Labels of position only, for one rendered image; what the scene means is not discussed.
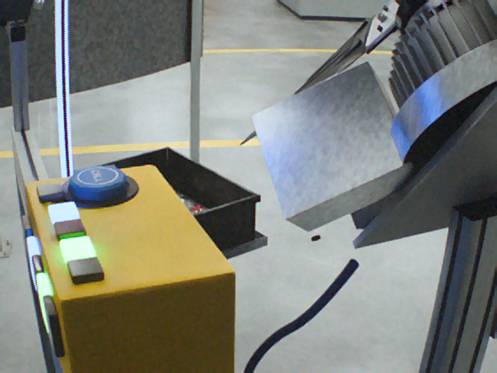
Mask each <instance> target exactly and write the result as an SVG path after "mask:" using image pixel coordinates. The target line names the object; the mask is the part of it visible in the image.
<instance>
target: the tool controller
mask: <svg viewBox="0 0 497 373"><path fill-rule="evenodd" d="M42 7H43V0H0V26H7V21H8V22H9V21H12V20H14V21H15V22H18V20H24V21H25V24H28V20H29V17H30V15H31V13H32V12H33V8H34V9H35V8H36V9H39V10H41V9H42Z"/></svg>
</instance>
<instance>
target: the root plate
mask: <svg viewBox="0 0 497 373"><path fill-rule="evenodd" d="M386 6H387V7H388V11H387V12H386V11H385V10H384V9H381V11H380V12H378V13H377V15H376V16H375V17H374V19H373V23H372V25H371V28H370V32H369V35H368V37H367V38H368V39H367V43H366V50H369V49H370V48H372V47H373V46H374V45H375V44H377V42H378V41H379V40H380V39H381V40H382V39H383V37H384V36H386V34H387V33H388V32H389V31H391V30H392V29H393V28H394V27H395V26H396V22H395V19H396V17H395V15H396V12H397V10H398V7H399V5H397V4H396V3H395V2H394V0H392V1H391V2H390V3H389V4H388V5H386ZM380 13H383V14H385V15H388V18H387V20H385V22H384V23H381V21H379V20H378V19H377V17H378V15H379V14H380ZM378 25H380V26H381V27H383V31H382V33H380V32H379V31H378V30H377V26H378Z"/></svg>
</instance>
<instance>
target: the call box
mask: <svg viewBox="0 0 497 373"><path fill-rule="evenodd" d="M121 171H122V172H123V173H125V174H126V175H127V180H128V191H127V193H125V194H123V195H122V196H120V197H118V198H117V197H115V198H112V199H109V200H104V201H84V200H80V199H77V198H75V197H73V196H72V195H71V194H70V188H69V180H70V178H71V177H65V178H59V179H48V180H43V181H32V182H28V183H27V184H26V187H25V196H26V203H27V210H28V215H29V218H30V221H31V224H32V227H33V232H34V237H35V239H36V245H37V248H38V250H39V255H40V257H41V260H42V263H43V269H44V271H45V275H46V278H47V280H48V283H49V286H50V289H51V295H52V297H53V301H54V304H55V306H56V309H57V312H58V316H59V326H60V329H61V336H62V343H63V345H64V351H65V356H64V357H61V358H60V357H59V363H60V364H61V367H62V368H63V370H64V373H234V354H235V317H236V304H235V279H236V273H235V272H234V269H233V267H232V266H231V265H230V263H229V262H228V260H227V258H226V257H225V255H224V254H223V253H222V252H221V251H220V250H219V249H218V247H217V246H216V244H215V243H213V241H212V240H211V239H210V238H209V236H208V235H207V233H206V232H205V231H204V230H203V228H202V227H201V225H200V224H199V223H198V222H197V220H196V219H195V218H194V216H193V215H192V213H191V212H190V211H189V210H188V209H187V208H186V207H185V205H184V204H183V203H182V202H181V200H180V198H179V197H178V195H177V194H176V193H175V192H174V190H173V189H172V188H171V186H170V185H169V183H168V182H167V181H166V180H165V178H164V177H163V176H162V174H161V173H160V171H159V170H157V168H156V167H155V166H153V165H146V166H140V167H133V168H127V169H121ZM54 183H61V187H62V189H63V191H64V193H65V198H64V200H63V201H57V202H48V203H42V202H39V198H38V195H37V192H36V187H38V186H43V185H48V184H54ZM68 202H73V203H74V204H75V207H76V208H77V209H78V214H79V219H80V220H81V221H82V222H83V225H84V227H85V229H86V231H87V237H88V238H89V240H90V241H91V244H92V247H93V249H94V250H95V256H96V257H98V258H99V262H100V264H101V266H102V270H103V271H104V275H105V280H104V281H101V280H100V281H96V282H88V283H87V282H85V283H80V284H76V285H75V284H73V283H72V280H71V277H70V274H69V272H68V270H67V263H66V261H65V259H64V256H63V253H62V251H61V248H60V243H59V241H58V239H57V237H56V233H55V229H54V225H53V224H52V222H51V218H50V215H49V207H48V206H49V205H53V204H55V205H57V204H62V203H68Z"/></svg>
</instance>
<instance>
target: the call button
mask: <svg viewBox="0 0 497 373"><path fill-rule="evenodd" d="M73 173H74V174H73V175H72V177H71V178H70V180H69V188H70V194H71V195H72V196H73V197H75V198H77V199H80V200H84V201H104V200H109V199H112V198H115V197H117V198H118V197H120V196H122V195H123V194H125V193H127V191H128V180H127V175H126V174H125V173H123V172H122V171H121V170H119V169H117V168H115V166H114V165H106V166H103V165H100V166H91V167H86V168H83V169H80V170H74V171H73Z"/></svg>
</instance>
